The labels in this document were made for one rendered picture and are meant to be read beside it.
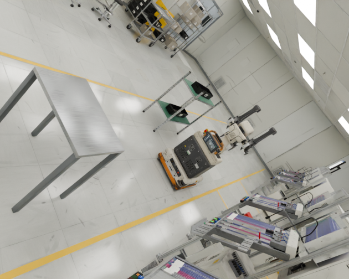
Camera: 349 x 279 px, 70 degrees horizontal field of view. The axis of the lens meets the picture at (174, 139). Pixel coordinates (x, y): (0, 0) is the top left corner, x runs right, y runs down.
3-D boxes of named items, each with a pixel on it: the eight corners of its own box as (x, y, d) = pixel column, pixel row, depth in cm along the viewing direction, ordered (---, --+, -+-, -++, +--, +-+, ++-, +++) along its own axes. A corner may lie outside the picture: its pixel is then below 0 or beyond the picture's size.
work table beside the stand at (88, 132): (34, 132, 237) (86, 78, 207) (65, 198, 222) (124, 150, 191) (-20, 133, 197) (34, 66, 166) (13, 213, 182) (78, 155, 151)
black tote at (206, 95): (195, 93, 415) (201, 88, 411) (190, 84, 421) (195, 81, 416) (208, 99, 465) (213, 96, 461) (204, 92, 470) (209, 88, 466)
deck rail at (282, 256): (210, 232, 246) (211, 226, 246) (211, 232, 248) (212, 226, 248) (288, 262, 212) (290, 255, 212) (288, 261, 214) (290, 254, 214)
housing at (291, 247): (283, 261, 216) (286, 244, 215) (288, 242, 259) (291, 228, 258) (293, 264, 212) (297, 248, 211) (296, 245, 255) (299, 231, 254)
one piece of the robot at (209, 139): (210, 158, 354) (220, 150, 338) (198, 137, 365) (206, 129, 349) (215, 156, 361) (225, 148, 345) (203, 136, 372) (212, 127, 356)
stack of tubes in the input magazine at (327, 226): (304, 243, 210) (336, 230, 200) (306, 227, 255) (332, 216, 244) (314, 258, 207) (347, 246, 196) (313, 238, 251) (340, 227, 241)
